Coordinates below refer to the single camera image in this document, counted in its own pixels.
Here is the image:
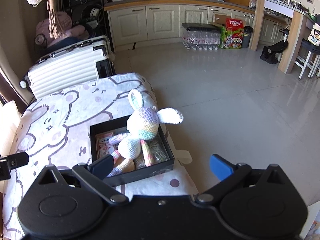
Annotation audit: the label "red green snack carton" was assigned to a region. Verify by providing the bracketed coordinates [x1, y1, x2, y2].
[220, 18, 244, 49]

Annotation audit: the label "white stool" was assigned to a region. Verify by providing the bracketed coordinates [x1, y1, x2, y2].
[295, 39, 319, 80]

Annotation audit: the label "crocheted pastel bunny toy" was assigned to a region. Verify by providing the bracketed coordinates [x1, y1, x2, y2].
[108, 89, 183, 177]

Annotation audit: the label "wooden white desk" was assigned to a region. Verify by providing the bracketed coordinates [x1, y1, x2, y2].
[249, 0, 316, 75]

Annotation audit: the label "cartoon bear bed sheet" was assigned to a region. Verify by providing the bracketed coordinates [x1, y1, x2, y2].
[2, 73, 200, 240]

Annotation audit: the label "cream kitchen cabinets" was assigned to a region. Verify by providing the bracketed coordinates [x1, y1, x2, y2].
[103, 0, 288, 54]

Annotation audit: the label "bag of beige cords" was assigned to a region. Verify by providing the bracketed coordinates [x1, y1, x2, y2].
[148, 138, 169, 164]

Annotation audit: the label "black shoes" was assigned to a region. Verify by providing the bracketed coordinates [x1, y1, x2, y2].
[260, 40, 289, 64]

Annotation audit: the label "red playing cards box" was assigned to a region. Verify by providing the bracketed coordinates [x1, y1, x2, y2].
[95, 132, 116, 159]

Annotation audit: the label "dark grey trash bin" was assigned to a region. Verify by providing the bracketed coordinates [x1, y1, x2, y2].
[241, 25, 253, 49]

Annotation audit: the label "brown cardboard piece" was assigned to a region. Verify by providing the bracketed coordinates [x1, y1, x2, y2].
[213, 14, 230, 26]

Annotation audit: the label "white ribbed suitcase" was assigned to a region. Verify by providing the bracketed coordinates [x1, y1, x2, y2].
[20, 35, 115, 99]

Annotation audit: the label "pack of water bottles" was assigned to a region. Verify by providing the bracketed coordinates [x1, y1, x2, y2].
[182, 23, 221, 50]

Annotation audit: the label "black storage box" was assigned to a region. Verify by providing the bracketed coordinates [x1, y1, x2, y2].
[90, 115, 175, 186]

